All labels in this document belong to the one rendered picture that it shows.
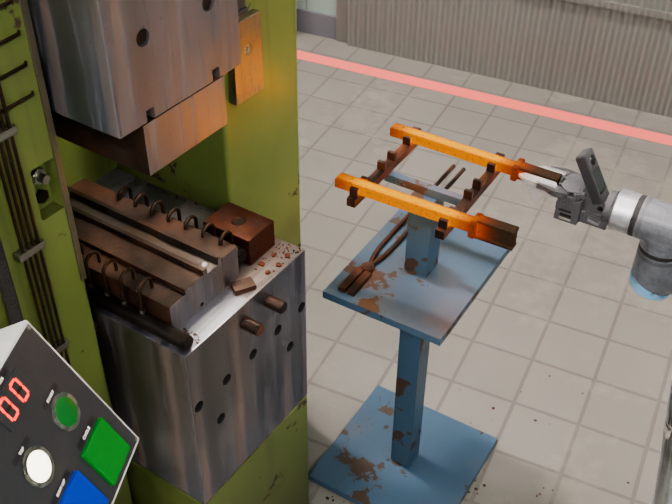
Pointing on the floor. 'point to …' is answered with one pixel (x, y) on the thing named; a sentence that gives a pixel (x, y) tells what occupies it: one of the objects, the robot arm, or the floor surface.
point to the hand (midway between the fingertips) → (527, 170)
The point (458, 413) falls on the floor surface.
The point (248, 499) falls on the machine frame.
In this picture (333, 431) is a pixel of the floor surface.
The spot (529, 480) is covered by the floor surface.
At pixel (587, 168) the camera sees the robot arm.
